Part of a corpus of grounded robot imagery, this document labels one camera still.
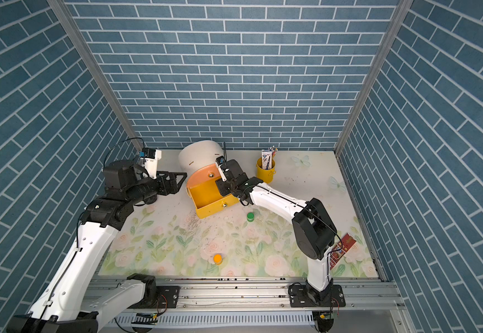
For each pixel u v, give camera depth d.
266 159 0.99
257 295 0.75
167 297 0.73
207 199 0.91
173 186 0.62
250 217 0.93
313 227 0.49
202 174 0.81
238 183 0.67
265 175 1.02
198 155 0.90
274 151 0.98
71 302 0.39
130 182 0.54
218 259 0.82
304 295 0.66
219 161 0.77
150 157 0.59
